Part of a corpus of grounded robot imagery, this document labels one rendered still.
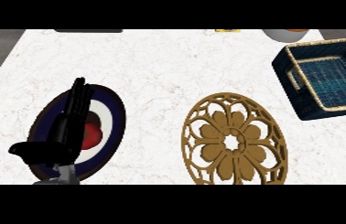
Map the red tomato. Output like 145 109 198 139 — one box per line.
80 123 103 151

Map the round blue and white plate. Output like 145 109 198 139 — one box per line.
25 83 129 182

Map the round golden openwork placemat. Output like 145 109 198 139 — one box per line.
180 91 290 186

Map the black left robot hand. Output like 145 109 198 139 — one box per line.
7 77 97 168

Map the flat dark grey object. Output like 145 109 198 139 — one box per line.
53 28 124 34

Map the white round pot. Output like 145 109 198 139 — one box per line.
262 28 310 44

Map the dark blue wicker basket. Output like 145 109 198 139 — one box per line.
270 37 346 122

